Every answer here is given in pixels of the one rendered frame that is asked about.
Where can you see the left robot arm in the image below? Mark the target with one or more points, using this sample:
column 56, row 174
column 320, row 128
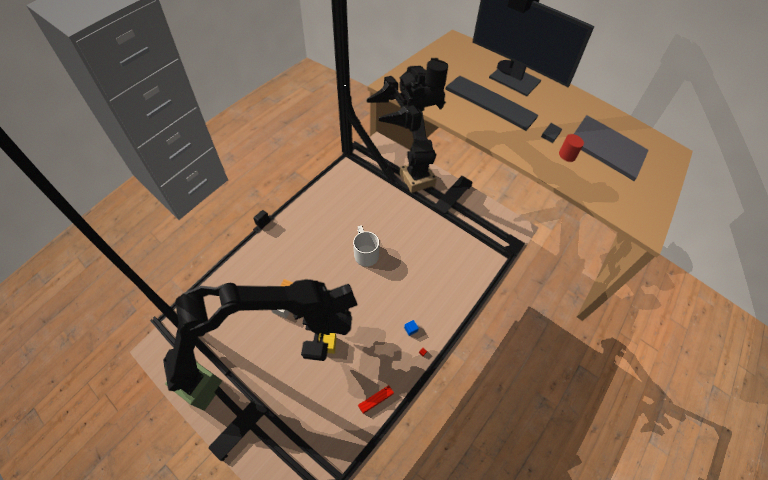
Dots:
column 421, row 151

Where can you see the blue cube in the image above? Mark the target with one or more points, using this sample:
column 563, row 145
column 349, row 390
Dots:
column 411, row 327

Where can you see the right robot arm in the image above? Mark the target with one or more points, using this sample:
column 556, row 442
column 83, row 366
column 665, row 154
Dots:
column 302, row 298

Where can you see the grey cup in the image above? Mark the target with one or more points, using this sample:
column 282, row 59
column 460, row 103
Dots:
column 366, row 242

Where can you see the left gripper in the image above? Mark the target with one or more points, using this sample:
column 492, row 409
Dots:
column 402, row 117

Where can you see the red rectangular bar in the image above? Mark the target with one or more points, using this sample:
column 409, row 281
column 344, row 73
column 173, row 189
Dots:
column 376, row 399

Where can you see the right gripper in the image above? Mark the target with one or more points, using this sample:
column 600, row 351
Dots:
column 314, row 350

